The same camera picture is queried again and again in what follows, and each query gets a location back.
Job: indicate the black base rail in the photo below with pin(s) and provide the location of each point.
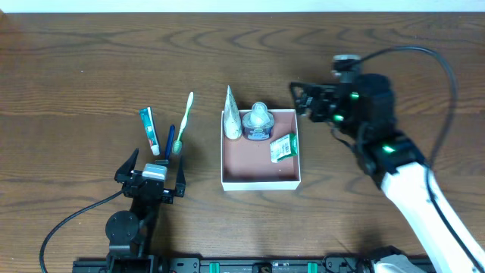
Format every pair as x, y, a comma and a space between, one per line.
388, 259

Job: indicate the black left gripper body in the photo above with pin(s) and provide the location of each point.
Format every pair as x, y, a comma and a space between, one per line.
148, 186

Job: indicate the white conditioner tube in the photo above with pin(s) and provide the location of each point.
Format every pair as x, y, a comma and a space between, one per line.
231, 120

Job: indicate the white box with pink interior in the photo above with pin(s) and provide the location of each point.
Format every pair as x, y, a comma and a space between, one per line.
246, 164

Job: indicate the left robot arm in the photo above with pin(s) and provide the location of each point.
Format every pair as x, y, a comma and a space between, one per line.
130, 231

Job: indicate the green toothpaste tube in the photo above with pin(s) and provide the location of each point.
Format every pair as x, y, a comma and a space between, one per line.
149, 126

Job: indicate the green white toothbrush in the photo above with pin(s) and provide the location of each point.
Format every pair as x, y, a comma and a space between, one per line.
177, 147

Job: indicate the blue disposable razor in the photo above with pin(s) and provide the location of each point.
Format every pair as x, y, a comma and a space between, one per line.
168, 147

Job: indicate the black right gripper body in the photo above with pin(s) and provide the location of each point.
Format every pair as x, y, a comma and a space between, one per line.
316, 101

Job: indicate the green soap packet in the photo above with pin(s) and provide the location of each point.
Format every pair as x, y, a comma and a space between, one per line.
284, 147

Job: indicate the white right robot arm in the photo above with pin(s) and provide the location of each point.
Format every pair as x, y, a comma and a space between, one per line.
404, 175

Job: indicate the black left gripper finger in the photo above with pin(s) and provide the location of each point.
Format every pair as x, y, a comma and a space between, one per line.
180, 184
124, 172

